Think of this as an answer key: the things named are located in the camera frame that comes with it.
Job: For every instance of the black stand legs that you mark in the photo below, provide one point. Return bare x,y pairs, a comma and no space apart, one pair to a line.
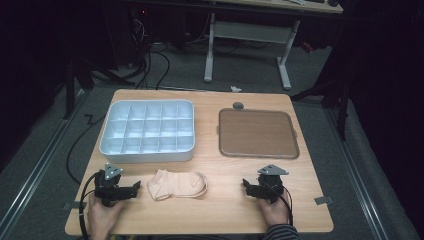
341,100
71,86

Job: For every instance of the white-legged wooden desk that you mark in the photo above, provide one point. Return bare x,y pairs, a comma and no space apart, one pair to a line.
248,31

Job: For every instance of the white compartment storage box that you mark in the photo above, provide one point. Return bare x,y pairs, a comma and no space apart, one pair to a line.
146,131

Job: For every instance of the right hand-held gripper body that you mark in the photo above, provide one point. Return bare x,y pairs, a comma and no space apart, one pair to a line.
270,188

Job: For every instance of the small red object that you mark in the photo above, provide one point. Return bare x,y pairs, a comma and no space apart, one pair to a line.
307,47

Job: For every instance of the brown square tray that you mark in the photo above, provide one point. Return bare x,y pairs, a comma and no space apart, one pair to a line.
256,133

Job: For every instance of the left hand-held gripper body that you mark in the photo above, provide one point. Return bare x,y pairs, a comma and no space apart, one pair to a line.
110,191

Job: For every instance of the pale pink sock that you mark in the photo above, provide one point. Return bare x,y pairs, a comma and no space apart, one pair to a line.
176,185

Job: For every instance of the grey tape piece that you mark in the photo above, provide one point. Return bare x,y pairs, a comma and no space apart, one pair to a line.
75,205
323,200

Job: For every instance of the person's left hand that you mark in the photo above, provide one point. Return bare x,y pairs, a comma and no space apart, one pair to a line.
101,218

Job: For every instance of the white paper scrap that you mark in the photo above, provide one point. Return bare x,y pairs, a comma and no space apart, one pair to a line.
235,89

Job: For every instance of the grey round knob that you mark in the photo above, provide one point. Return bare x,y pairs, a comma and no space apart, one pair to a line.
238,105

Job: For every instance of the metal floor rail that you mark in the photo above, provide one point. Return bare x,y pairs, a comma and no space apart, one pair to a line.
358,176
36,170

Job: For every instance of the person's right hand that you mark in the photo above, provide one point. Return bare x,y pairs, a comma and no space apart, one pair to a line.
276,211

